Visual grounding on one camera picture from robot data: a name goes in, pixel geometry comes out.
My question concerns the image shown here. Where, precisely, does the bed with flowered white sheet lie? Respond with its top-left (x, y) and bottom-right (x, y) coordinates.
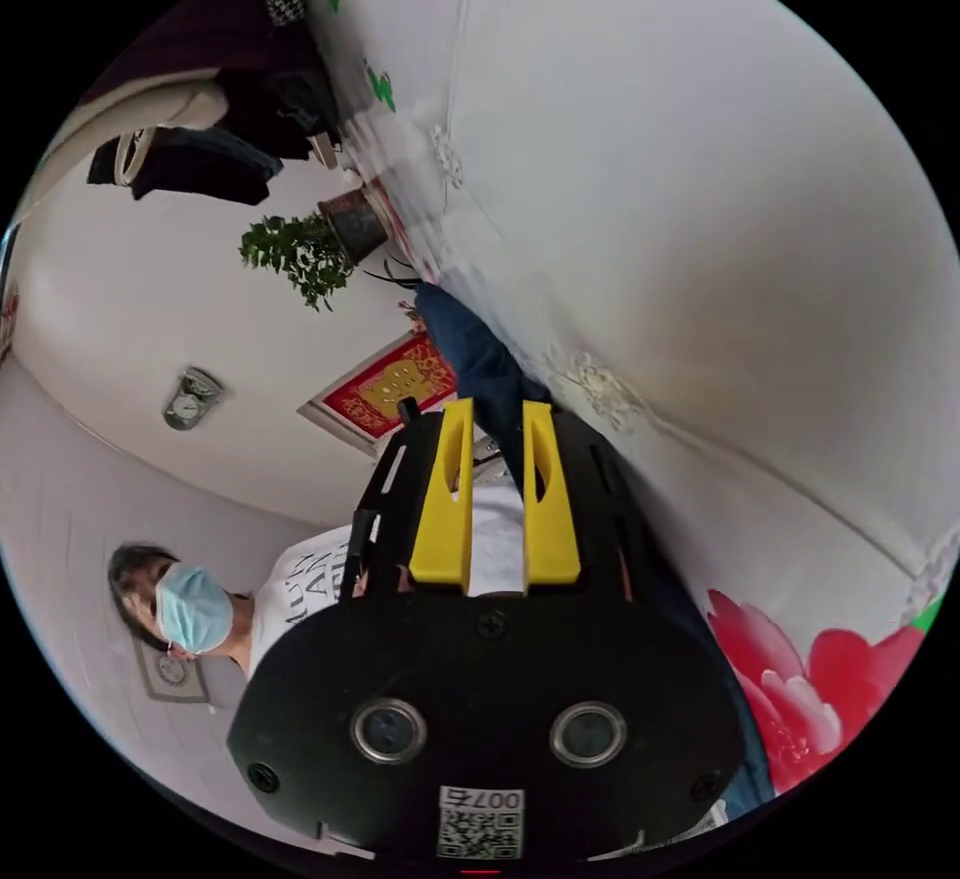
top-left (298, 0), bottom-right (960, 799)

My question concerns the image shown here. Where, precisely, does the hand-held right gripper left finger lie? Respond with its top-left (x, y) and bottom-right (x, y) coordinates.
top-left (409, 398), bottom-right (476, 589)

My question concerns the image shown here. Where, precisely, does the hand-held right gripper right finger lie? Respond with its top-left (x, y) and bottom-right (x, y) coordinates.
top-left (521, 401), bottom-right (584, 589)

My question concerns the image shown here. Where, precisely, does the person's body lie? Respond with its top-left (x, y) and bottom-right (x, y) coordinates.
top-left (107, 481), bottom-right (526, 679)

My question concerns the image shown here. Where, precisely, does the pile of clothes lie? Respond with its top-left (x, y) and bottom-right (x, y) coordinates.
top-left (83, 0), bottom-right (348, 207)

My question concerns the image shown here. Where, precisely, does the round silver wall clock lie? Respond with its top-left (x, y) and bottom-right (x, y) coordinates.
top-left (162, 366), bottom-right (226, 433)

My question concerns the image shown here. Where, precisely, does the red and gold framed picture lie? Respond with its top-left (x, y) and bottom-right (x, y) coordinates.
top-left (298, 329), bottom-right (460, 457)

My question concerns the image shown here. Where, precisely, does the potted green plant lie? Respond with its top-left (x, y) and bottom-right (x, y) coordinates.
top-left (238, 187), bottom-right (393, 313)

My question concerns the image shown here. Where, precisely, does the square framed wall clock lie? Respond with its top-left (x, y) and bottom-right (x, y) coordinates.
top-left (132, 633), bottom-right (213, 706)

